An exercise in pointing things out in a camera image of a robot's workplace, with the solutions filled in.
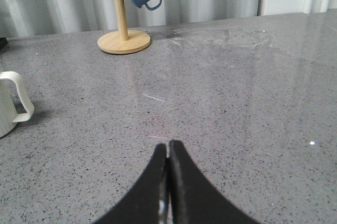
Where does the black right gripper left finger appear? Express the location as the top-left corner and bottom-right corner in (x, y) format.
(96, 144), (169, 223)

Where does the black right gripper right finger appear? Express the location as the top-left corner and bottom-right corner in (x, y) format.
(169, 140), (257, 223)

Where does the white ribbed HOME cup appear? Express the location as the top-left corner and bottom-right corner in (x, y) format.
(1, 71), (35, 137)

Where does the wooden mug tree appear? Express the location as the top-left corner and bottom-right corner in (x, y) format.
(97, 0), (151, 55)

